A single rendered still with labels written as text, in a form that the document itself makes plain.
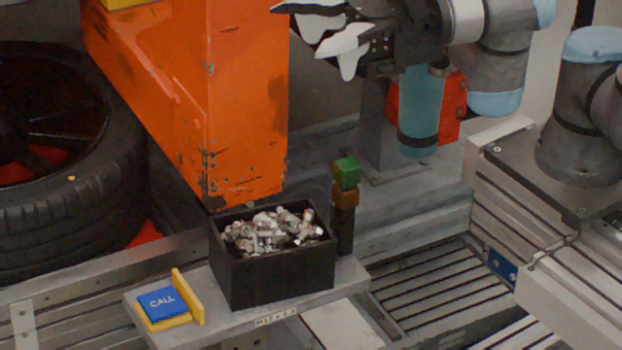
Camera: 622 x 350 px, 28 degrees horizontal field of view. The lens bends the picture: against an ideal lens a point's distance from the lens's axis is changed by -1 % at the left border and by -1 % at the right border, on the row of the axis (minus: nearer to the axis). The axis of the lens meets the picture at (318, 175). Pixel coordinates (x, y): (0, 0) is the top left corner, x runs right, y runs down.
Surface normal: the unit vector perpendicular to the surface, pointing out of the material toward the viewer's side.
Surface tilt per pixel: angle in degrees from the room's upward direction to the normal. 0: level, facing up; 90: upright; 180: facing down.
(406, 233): 90
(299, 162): 0
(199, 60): 90
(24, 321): 90
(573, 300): 0
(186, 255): 90
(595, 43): 7
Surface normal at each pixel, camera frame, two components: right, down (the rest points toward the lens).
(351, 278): 0.04, -0.80
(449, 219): 0.49, 0.53
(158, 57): -0.87, 0.27
